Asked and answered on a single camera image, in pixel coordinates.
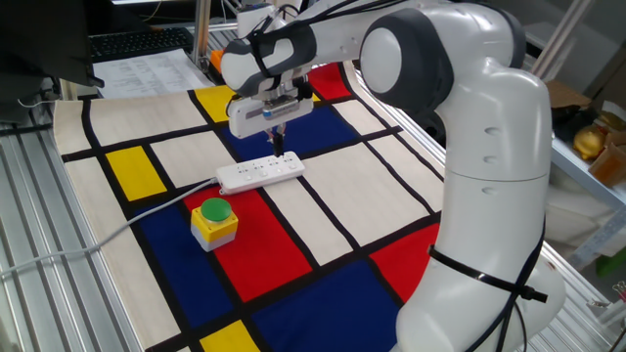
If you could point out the small orange object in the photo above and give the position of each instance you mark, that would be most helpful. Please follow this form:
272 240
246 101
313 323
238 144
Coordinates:
216 61

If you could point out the silver gripper-mounted camera box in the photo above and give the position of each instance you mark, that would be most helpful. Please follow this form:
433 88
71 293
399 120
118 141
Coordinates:
281 107

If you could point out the green object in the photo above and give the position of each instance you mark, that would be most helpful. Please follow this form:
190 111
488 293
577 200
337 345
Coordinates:
613 261

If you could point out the black keyboard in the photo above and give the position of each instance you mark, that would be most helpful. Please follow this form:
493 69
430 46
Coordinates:
142 44

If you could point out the black monitor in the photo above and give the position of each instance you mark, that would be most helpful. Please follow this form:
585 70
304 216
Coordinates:
39 44

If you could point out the aluminium upright post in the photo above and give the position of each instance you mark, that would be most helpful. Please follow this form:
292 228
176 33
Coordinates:
201 34

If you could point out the orange brown box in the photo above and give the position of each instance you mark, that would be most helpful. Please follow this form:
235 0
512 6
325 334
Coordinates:
609 166

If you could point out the brown cardboard piece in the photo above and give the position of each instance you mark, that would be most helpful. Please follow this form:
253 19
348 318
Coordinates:
567 95

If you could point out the aluminium slanted post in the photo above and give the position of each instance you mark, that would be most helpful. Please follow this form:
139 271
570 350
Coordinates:
560 36

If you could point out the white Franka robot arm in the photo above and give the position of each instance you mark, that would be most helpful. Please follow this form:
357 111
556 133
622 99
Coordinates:
489 146

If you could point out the grey metal shelf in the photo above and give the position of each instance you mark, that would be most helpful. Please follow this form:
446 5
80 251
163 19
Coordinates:
599 234

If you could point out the Mondrian colour block tablecloth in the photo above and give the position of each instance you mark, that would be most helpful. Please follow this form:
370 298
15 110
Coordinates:
342 195

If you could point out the white power strip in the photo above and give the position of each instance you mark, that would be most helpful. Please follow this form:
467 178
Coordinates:
259 173

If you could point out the yellow box green push button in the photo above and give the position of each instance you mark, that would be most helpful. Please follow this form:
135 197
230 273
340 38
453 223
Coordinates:
213 230

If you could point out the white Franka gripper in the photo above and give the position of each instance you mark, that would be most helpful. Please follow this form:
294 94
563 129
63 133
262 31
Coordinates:
244 119

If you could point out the printed paper sheet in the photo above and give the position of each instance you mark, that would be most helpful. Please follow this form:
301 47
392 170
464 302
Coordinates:
147 73

